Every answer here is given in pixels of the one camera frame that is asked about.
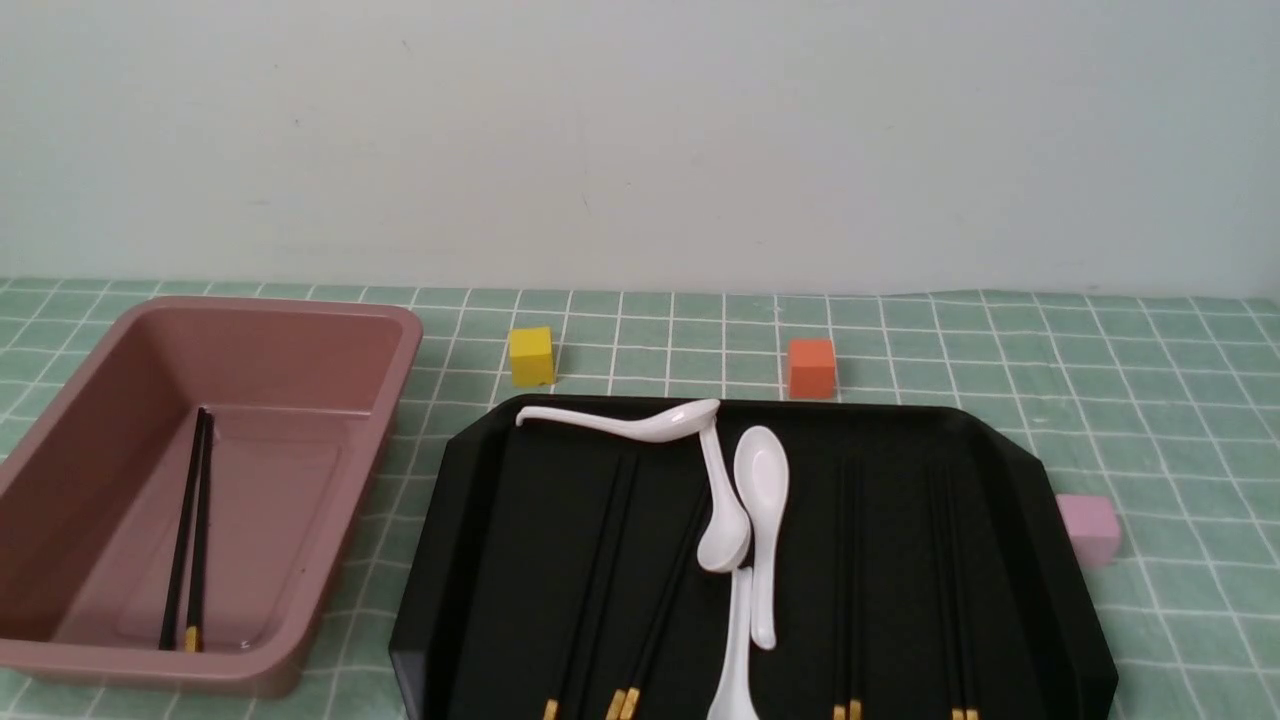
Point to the black gold-tipped chopstick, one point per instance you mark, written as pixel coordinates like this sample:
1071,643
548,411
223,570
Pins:
194,638
655,620
668,620
856,489
945,575
840,575
617,495
965,648

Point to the white spoon lying sideways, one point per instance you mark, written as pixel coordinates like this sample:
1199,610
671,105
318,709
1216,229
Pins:
678,422

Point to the yellow cube block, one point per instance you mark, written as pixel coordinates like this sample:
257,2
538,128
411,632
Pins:
532,358

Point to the white spoon bowl up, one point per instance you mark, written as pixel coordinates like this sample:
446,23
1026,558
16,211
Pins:
762,478

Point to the orange cube block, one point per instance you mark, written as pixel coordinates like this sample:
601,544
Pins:
811,369

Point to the white spoon bowl down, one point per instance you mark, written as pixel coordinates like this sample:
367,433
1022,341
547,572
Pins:
726,540

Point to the black plastic tray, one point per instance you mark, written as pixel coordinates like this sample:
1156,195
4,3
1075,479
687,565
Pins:
508,536

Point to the pink plastic bin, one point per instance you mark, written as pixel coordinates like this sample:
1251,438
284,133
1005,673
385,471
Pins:
303,394

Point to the white spoon bottom edge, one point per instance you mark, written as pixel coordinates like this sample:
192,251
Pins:
732,699

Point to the pink cube block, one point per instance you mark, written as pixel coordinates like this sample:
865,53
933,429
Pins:
1093,528

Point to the black gold-tipped chopstick in bin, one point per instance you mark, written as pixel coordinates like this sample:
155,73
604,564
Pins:
194,638

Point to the green checkered tablecloth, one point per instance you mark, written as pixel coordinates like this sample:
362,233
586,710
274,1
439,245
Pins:
1170,407

